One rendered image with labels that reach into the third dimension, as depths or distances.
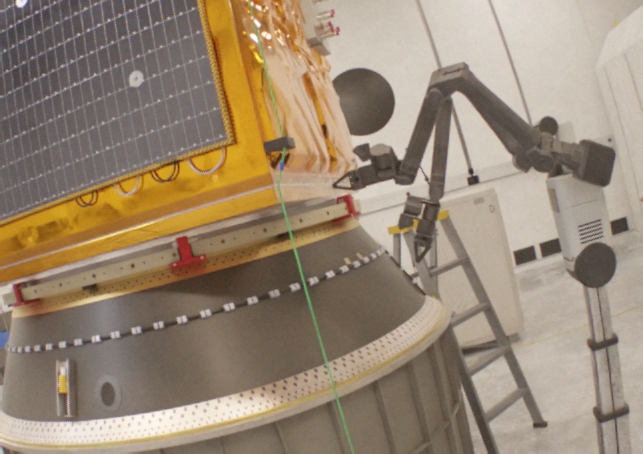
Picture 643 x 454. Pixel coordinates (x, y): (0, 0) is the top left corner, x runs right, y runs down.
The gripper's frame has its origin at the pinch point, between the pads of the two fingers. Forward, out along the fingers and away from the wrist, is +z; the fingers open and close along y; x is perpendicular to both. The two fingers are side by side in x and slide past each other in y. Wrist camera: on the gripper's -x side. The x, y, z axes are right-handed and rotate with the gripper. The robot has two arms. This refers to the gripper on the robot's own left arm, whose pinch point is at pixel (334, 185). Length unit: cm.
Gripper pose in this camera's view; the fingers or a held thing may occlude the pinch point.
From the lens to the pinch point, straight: 213.4
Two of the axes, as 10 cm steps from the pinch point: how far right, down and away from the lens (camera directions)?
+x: 2.6, 9.7, 0.0
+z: -9.5, 2.5, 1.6
